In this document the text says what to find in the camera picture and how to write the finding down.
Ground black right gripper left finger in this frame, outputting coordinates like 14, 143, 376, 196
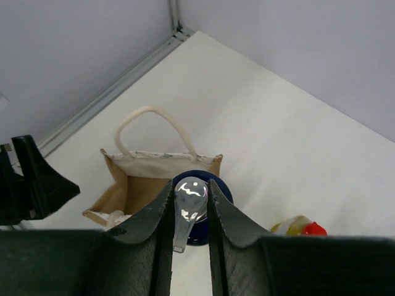
1, 183, 173, 295

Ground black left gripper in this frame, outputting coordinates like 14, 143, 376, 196
1, 135, 80, 226

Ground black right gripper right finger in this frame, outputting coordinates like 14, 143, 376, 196
207, 181, 394, 295

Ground yellow liquid bottle red cap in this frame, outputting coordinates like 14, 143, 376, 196
270, 215, 328, 236

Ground canvas and burlap tote bag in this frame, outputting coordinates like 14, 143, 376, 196
82, 106, 223, 228

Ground dark blue pump bottle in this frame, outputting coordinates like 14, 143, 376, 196
173, 170, 233, 253

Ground aluminium left corner post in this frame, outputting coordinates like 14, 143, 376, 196
38, 1, 194, 157

